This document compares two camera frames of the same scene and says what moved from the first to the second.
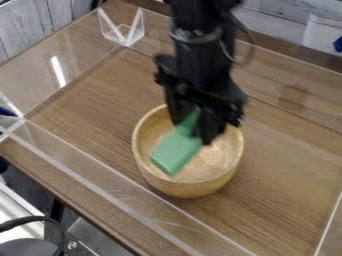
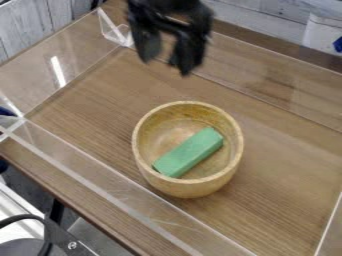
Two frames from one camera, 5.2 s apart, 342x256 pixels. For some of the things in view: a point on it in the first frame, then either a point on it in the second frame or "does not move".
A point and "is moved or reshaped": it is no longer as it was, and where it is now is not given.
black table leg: [58, 210] does not move
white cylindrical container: [322, 30] does not move
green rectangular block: [181, 145] is moved or reshaped
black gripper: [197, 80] → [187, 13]
